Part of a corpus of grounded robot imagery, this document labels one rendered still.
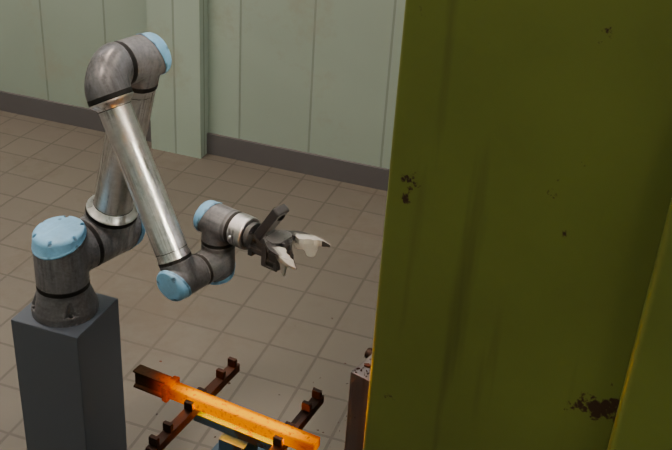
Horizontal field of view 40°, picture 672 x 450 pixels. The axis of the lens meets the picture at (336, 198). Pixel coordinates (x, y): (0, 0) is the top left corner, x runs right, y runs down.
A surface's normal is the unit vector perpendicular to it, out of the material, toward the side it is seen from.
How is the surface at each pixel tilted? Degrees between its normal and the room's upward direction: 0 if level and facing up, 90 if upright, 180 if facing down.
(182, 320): 0
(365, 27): 90
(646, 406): 90
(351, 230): 0
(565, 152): 90
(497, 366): 90
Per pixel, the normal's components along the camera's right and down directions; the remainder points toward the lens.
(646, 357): -0.58, 0.35
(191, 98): -0.33, 0.42
